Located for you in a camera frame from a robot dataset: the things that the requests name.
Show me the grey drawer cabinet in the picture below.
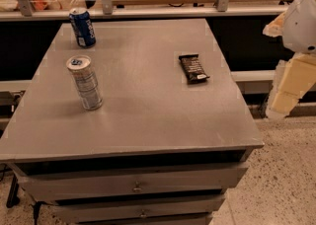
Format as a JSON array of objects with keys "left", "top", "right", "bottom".
[{"left": 0, "top": 19, "right": 263, "bottom": 225}]

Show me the top drawer with knob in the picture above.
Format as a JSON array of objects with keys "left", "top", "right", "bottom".
[{"left": 18, "top": 162, "right": 248, "bottom": 202}]

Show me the black rxbar chocolate bar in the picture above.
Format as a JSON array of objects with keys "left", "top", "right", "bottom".
[{"left": 179, "top": 54, "right": 209, "bottom": 84}]

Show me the drawer with knob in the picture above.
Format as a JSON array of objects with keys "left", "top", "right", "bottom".
[
  {"left": 18, "top": 162, "right": 248, "bottom": 202},
  {"left": 53, "top": 194, "right": 224, "bottom": 223}
]

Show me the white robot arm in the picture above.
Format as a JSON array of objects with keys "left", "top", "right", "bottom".
[{"left": 263, "top": 0, "right": 316, "bottom": 119}]

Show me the blue pepsi can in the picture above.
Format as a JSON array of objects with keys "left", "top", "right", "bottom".
[{"left": 69, "top": 7, "right": 96, "bottom": 48}]

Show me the middle drawer with knob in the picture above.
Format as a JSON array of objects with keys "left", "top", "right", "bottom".
[{"left": 53, "top": 194, "right": 224, "bottom": 223}]

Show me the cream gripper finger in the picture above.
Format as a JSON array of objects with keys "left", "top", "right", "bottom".
[
  {"left": 263, "top": 13, "right": 285, "bottom": 38},
  {"left": 266, "top": 53, "right": 316, "bottom": 118}
]

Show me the metal shelf rail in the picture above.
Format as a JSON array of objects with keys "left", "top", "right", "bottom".
[{"left": 0, "top": 5, "right": 287, "bottom": 22}]

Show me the silver energy drink can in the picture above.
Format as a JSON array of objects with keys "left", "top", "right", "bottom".
[{"left": 66, "top": 55, "right": 103, "bottom": 111}]

